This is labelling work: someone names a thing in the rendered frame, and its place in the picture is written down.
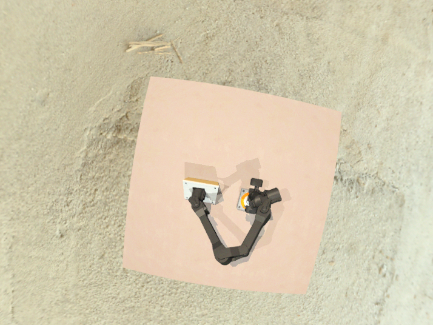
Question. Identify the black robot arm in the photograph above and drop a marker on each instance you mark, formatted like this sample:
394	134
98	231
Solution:
226	255

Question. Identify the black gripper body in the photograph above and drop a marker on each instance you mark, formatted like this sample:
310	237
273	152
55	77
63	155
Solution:
257	183

